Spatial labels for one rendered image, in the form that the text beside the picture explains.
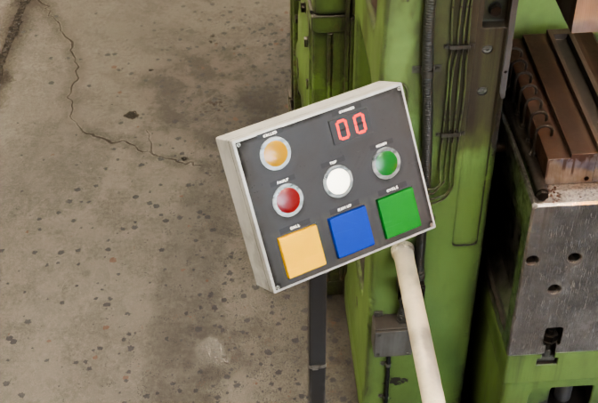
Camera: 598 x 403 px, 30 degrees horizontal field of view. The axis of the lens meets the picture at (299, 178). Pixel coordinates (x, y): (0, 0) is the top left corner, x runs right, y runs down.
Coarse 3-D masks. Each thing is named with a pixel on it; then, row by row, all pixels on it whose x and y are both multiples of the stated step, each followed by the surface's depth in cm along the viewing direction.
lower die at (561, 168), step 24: (528, 48) 244; (552, 48) 244; (576, 48) 242; (552, 72) 237; (528, 96) 232; (552, 96) 230; (576, 96) 229; (528, 120) 230; (552, 120) 226; (576, 120) 224; (552, 144) 220; (576, 144) 218; (552, 168) 218; (576, 168) 219
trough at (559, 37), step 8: (560, 40) 247; (568, 40) 246; (560, 48) 244; (568, 48) 244; (568, 56) 242; (576, 56) 241; (568, 64) 240; (576, 64) 240; (576, 72) 237; (584, 72) 236; (576, 80) 235; (584, 80) 235; (584, 88) 233; (592, 88) 232; (584, 96) 231; (592, 96) 231; (592, 104) 229; (592, 112) 227; (592, 120) 225
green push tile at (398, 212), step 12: (396, 192) 200; (408, 192) 201; (384, 204) 199; (396, 204) 200; (408, 204) 201; (384, 216) 199; (396, 216) 200; (408, 216) 201; (384, 228) 200; (396, 228) 201; (408, 228) 202
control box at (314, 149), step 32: (352, 96) 197; (384, 96) 197; (256, 128) 191; (288, 128) 190; (320, 128) 193; (352, 128) 195; (384, 128) 198; (224, 160) 193; (256, 160) 188; (288, 160) 191; (320, 160) 194; (352, 160) 196; (416, 160) 202; (256, 192) 189; (320, 192) 194; (352, 192) 197; (384, 192) 200; (416, 192) 202; (256, 224) 190; (288, 224) 192; (320, 224) 195; (256, 256) 194; (352, 256) 198
